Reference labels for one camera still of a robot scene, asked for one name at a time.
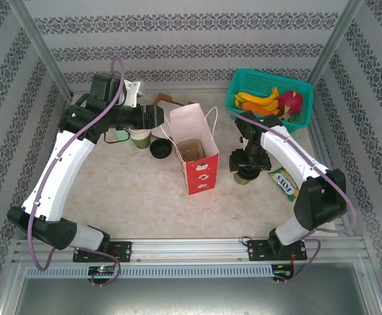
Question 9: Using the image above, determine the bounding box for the aluminium frame post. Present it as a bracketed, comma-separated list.
[6, 0, 75, 98]
[307, 0, 366, 88]

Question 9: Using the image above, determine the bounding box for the red and white paper bag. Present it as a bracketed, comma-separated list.
[160, 102, 221, 196]

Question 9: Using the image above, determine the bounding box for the aluminium mounting rail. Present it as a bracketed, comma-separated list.
[12, 238, 369, 263]

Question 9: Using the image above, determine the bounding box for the stack of green paper cups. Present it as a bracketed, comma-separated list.
[127, 127, 152, 150]

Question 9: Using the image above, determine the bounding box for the small circuit board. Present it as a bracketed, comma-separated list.
[272, 264, 296, 277]
[88, 265, 116, 276]

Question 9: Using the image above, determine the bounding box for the brown cardboard napkin tray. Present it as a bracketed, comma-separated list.
[154, 93, 194, 108]

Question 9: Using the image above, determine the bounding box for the thin black camera cable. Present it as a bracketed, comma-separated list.
[103, 128, 132, 144]

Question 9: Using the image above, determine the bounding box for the slotted grey cable duct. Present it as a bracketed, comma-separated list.
[25, 263, 299, 280]

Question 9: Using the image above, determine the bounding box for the yellow banana bunch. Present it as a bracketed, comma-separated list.
[233, 87, 281, 115]

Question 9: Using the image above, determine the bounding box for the green paper coffee cup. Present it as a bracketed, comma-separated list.
[233, 173, 261, 186]

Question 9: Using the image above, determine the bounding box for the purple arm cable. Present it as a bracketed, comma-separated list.
[228, 110, 357, 285]
[26, 57, 127, 288]

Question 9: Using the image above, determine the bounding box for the grey metal sheet panel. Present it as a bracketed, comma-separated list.
[13, 262, 382, 315]

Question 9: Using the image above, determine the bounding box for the orange carrot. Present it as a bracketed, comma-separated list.
[241, 102, 279, 119]

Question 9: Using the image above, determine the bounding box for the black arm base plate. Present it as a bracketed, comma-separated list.
[72, 241, 133, 263]
[245, 238, 308, 263]

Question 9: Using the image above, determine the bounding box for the teal plastic basket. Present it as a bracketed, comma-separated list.
[225, 68, 314, 135]

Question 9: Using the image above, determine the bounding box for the black plastic cup lid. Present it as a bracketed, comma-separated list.
[235, 169, 261, 180]

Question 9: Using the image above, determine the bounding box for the pink dragon fruit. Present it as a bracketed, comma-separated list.
[274, 91, 306, 124]

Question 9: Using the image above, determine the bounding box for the green candy packet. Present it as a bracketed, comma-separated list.
[268, 166, 301, 202]

